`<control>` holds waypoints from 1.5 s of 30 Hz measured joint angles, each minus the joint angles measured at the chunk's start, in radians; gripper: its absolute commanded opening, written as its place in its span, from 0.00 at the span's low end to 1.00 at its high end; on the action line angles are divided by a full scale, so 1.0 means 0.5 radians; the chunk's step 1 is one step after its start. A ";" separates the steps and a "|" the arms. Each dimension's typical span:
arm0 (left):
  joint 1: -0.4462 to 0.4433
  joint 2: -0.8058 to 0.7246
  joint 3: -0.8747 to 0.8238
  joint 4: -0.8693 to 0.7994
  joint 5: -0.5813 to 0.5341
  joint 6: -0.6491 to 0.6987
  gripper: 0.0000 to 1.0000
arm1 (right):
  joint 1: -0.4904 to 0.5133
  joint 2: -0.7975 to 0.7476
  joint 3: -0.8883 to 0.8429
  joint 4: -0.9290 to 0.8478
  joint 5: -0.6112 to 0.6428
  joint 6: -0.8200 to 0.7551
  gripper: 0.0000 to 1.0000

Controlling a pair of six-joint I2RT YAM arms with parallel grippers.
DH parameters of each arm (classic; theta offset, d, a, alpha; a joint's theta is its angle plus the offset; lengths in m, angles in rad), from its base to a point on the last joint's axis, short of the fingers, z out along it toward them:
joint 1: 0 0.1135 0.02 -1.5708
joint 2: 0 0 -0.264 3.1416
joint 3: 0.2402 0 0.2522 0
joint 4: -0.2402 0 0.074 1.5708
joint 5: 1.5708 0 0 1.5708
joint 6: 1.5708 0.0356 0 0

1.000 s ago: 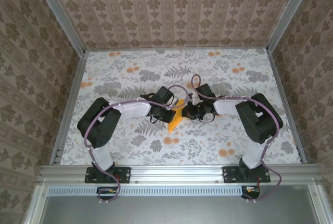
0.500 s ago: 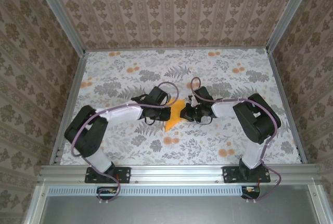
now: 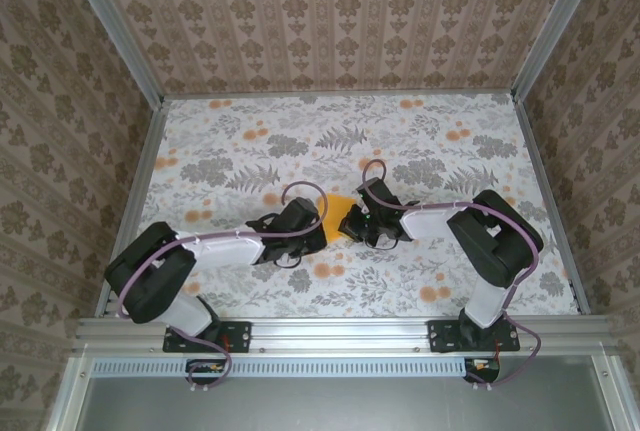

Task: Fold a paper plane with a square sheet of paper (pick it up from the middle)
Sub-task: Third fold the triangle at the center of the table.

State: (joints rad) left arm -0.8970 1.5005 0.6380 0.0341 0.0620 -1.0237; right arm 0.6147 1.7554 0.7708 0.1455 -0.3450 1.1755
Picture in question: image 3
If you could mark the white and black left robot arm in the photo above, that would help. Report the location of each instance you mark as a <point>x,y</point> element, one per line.
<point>150,271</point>

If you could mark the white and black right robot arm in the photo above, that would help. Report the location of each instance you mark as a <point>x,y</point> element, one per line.
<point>500,251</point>

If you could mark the floral patterned table cover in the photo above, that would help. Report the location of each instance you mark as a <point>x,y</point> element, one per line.
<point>400,291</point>

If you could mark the black connector board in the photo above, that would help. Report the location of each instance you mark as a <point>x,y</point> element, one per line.
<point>482,368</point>
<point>207,368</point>

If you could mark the grey metal panel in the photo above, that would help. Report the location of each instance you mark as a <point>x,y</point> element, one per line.
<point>340,406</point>

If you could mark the aluminium frame cross rail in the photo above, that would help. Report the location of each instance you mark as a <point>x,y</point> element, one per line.
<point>340,336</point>

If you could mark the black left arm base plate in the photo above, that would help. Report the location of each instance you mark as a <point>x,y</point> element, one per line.
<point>240,336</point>

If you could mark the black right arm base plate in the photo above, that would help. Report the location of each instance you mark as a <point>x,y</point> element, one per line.
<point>440,336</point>

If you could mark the aluminium frame side rail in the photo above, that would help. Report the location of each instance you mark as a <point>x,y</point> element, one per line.
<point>136,201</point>
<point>547,201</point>

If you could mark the aluminium frame post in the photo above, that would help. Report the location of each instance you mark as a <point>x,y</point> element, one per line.
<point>116,26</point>
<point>556,26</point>

